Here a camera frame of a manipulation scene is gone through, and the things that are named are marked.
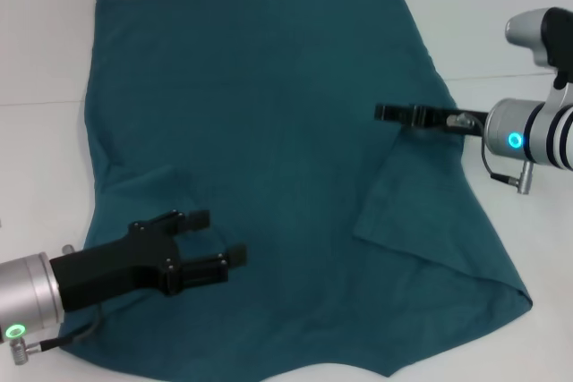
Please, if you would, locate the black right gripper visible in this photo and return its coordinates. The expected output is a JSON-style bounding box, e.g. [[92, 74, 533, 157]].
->
[[374, 105, 492, 137]]

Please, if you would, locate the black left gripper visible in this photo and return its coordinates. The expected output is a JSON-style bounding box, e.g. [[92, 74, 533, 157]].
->
[[48, 209, 249, 314]]

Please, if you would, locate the teal blue shirt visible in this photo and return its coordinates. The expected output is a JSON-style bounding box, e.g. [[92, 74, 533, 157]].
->
[[57, 0, 535, 378]]

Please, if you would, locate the right arm cable with plugs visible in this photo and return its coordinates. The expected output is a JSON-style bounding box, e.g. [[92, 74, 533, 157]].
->
[[446, 113, 536, 195]]

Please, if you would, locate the arm cable with plugs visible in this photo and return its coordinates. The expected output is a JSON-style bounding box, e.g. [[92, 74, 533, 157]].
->
[[446, 113, 536, 195], [8, 243, 104, 354]]

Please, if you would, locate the left arm cable with plugs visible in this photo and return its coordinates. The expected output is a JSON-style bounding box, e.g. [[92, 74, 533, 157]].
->
[[8, 243, 104, 354]]

